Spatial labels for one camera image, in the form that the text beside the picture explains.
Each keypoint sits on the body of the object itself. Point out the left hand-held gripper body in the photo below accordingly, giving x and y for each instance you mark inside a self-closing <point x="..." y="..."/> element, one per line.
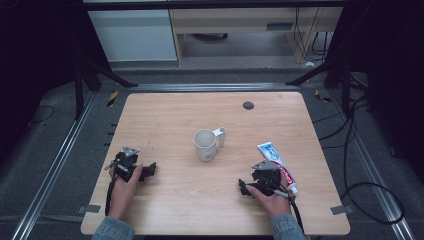
<point x="126" y="163"/>

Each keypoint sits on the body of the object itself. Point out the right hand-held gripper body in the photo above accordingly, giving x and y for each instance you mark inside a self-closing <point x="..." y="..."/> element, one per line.
<point x="266" y="176"/>

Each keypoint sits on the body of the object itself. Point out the person's right hand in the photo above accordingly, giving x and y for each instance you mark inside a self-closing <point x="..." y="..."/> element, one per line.
<point x="271" y="201"/>

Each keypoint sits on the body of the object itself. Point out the person's left hand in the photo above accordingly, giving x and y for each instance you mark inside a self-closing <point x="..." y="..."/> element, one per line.
<point x="122" y="193"/>

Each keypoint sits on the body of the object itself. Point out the white blue toothpaste tube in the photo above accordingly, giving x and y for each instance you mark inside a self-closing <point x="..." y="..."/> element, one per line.
<point x="271" y="154"/>

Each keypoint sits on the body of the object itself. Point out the clear plastic measuring cup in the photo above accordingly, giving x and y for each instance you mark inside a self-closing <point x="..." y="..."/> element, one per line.
<point x="205" y="145"/>

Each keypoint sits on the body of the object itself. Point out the grey tape piece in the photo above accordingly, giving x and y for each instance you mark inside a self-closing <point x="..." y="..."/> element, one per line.
<point x="342" y="209"/>
<point x="89" y="208"/>

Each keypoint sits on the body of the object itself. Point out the yellow black tape strip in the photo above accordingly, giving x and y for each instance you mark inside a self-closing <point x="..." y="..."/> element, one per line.
<point x="321" y="96"/>
<point x="112" y="98"/>

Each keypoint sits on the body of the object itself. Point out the dark round table grommet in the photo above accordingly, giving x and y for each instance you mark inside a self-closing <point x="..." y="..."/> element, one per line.
<point x="248" y="105"/>

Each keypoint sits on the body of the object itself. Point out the black metal stand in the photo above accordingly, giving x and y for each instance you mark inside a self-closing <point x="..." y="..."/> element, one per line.
<point x="345" y="83"/>
<point x="79" y="86"/>

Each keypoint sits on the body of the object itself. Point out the white cabinet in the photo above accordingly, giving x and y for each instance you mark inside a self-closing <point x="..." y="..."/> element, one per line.
<point x="133" y="35"/>

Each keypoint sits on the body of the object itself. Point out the aluminium floor rail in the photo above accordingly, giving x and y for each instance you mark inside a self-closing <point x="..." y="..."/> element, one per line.
<point x="373" y="173"/>
<point x="50" y="173"/>

